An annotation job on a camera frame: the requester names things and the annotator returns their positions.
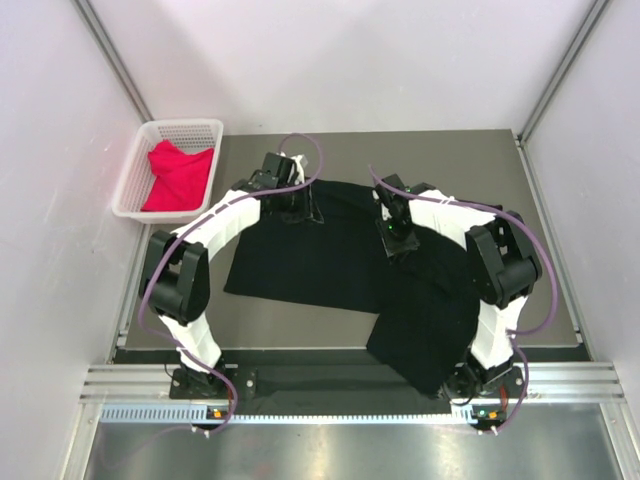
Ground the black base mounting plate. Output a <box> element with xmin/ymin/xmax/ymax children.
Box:
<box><xmin>169</xmin><ymin>347</ymin><xmax>526</xmax><ymax>416</ymax></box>

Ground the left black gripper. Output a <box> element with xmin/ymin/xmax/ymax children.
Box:
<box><xmin>276</xmin><ymin>178</ymin><xmax>322</xmax><ymax>225</ymax></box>

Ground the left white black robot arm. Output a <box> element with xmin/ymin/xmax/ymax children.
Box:
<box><xmin>139</xmin><ymin>152</ymin><xmax>321</xmax><ymax>398</ymax></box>

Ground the black t-shirt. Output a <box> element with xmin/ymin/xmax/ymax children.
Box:
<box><xmin>224</xmin><ymin>180</ymin><xmax>480</xmax><ymax>395</ymax></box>

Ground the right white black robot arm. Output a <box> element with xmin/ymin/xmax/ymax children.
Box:
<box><xmin>373</xmin><ymin>174</ymin><xmax>552</xmax><ymax>396</ymax></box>

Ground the crumpled red t-shirt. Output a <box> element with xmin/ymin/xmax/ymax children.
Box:
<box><xmin>141</xmin><ymin>140</ymin><xmax>215</xmax><ymax>212</ymax></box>

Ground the white perforated plastic basket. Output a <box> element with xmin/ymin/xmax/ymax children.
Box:
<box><xmin>112</xmin><ymin>118</ymin><xmax>224</xmax><ymax>224</ymax></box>

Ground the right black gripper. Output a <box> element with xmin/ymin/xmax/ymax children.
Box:
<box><xmin>376</xmin><ymin>214</ymin><xmax>420</xmax><ymax>262</ymax></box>

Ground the grey slotted cable duct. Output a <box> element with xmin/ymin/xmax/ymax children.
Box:
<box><xmin>100</xmin><ymin>404</ymin><xmax>478</xmax><ymax>425</ymax></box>

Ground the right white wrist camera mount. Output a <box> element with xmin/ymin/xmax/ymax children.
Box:
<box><xmin>375</xmin><ymin>200</ymin><xmax>392</xmax><ymax>224</ymax></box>

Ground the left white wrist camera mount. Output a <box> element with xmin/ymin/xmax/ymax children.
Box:
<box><xmin>288</xmin><ymin>154</ymin><xmax>308</xmax><ymax>186</ymax></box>

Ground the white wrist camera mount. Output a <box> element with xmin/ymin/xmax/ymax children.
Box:
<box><xmin>288</xmin><ymin>154</ymin><xmax>308</xmax><ymax>186</ymax></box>
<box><xmin>375</xmin><ymin>200</ymin><xmax>392</xmax><ymax>224</ymax></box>

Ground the aluminium frame rail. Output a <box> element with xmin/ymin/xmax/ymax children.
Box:
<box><xmin>80</xmin><ymin>362</ymin><xmax>625</xmax><ymax>404</ymax></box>

